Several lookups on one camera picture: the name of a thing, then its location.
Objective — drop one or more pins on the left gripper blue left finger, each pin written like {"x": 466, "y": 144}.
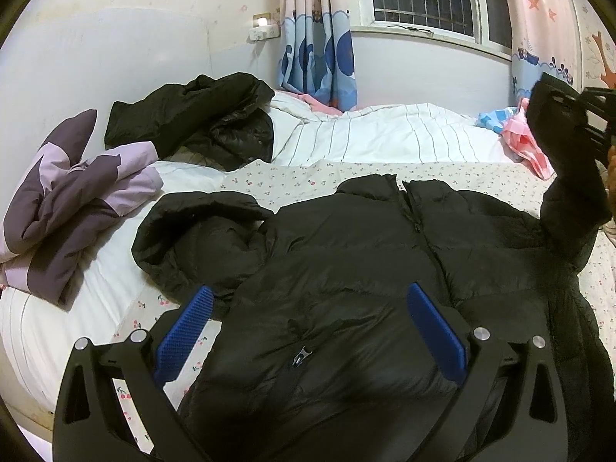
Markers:
{"x": 176, "y": 332}

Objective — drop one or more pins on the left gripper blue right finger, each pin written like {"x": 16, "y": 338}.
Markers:
{"x": 443, "y": 331}

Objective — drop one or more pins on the large black puffer jacket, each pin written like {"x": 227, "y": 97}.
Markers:
{"x": 365, "y": 307}

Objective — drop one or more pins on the cherry print bed sheet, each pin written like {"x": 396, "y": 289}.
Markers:
{"x": 337, "y": 182}

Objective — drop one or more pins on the pink checkered cloth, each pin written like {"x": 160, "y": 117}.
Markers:
{"x": 517, "y": 135}

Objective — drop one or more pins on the light blue patterned cloth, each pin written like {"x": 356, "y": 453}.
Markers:
{"x": 496, "y": 119}

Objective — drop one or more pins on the blue pink cartoon curtain right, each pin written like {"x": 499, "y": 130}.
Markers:
{"x": 544, "y": 40}

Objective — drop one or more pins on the blue pink cartoon curtain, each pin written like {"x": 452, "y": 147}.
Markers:
{"x": 317, "y": 56}
{"x": 544, "y": 40}

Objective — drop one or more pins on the white striped duvet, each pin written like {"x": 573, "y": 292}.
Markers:
{"x": 421, "y": 133}

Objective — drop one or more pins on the pink pillow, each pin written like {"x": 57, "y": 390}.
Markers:
{"x": 319, "y": 107}

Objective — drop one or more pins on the crumpled black jacket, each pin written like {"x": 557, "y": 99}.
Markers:
{"x": 223, "y": 120}

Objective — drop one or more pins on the blue pink cartoon curtain left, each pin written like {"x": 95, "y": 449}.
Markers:
{"x": 317, "y": 56}

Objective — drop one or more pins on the grey padded headboard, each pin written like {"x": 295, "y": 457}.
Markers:
{"x": 57, "y": 69}

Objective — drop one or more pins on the orange tree wall decal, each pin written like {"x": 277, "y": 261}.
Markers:
{"x": 599, "y": 61}

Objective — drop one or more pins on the white wall socket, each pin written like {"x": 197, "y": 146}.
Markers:
{"x": 265, "y": 27}

